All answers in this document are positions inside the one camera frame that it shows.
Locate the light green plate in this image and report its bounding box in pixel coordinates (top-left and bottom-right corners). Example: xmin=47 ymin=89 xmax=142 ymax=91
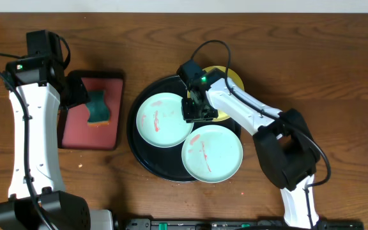
xmin=135 ymin=93 xmax=194 ymax=148
xmin=181 ymin=125 xmax=243 ymax=183

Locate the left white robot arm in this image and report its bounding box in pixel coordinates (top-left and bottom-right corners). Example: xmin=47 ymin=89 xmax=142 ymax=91
xmin=0 ymin=51 xmax=91 ymax=229

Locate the round black tray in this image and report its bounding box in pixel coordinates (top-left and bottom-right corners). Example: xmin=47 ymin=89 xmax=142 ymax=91
xmin=127 ymin=75 xmax=241 ymax=182

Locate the yellow plate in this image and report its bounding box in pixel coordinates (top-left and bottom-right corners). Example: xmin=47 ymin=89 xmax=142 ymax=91
xmin=187 ymin=65 xmax=245 ymax=122

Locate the rectangular red black tray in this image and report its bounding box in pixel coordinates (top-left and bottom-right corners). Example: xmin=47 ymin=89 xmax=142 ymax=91
xmin=57 ymin=70 xmax=124 ymax=150

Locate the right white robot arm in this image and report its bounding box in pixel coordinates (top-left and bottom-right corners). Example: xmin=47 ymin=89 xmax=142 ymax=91
xmin=177 ymin=67 xmax=325 ymax=229

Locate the green orange sponge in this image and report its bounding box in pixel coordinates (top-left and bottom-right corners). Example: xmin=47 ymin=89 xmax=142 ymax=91
xmin=86 ymin=91 xmax=111 ymax=125

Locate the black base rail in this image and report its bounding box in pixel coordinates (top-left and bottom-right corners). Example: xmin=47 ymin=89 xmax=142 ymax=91
xmin=124 ymin=218 xmax=365 ymax=230

